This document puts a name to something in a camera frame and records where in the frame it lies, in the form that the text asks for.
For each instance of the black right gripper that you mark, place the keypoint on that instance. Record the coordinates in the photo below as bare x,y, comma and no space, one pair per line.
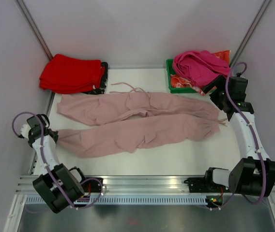
214,82

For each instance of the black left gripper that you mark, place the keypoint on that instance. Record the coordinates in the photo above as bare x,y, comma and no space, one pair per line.
56,137

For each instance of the light pink trousers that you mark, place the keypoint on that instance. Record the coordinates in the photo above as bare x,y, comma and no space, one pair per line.
127,121

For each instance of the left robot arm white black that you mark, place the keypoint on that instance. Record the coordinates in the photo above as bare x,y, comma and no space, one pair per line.
57,185

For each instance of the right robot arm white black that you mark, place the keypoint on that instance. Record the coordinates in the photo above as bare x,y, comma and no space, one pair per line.
254,174

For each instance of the magenta crumpled trousers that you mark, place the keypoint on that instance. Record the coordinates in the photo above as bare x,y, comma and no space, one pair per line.
200,67

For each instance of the orange floral trousers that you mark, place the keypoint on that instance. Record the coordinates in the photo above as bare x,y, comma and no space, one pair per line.
183,82

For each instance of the folded red trousers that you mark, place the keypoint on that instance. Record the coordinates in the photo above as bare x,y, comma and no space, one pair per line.
65,75

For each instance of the folded black patterned trousers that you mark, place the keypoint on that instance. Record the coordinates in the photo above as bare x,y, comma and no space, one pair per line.
103,83

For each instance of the green plastic bin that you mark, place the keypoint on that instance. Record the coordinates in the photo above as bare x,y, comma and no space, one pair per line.
173,89

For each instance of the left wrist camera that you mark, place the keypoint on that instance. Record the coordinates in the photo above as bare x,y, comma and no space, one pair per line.
24,132

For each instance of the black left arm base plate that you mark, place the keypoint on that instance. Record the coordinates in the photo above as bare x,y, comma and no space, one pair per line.
92,184

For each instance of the slotted grey cable duct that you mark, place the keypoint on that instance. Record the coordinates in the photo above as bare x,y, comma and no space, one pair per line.
152,200

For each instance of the aluminium mounting rail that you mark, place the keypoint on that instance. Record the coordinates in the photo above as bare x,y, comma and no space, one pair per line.
128,185

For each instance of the right aluminium frame post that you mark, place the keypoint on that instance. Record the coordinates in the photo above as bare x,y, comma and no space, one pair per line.
252,28

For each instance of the aluminium frame post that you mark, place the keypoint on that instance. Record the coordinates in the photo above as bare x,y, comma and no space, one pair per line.
252,28
34,28

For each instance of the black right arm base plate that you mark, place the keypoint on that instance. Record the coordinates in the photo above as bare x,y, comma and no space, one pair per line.
201,185

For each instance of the left aluminium frame post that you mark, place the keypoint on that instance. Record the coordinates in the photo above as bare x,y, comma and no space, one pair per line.
34,28

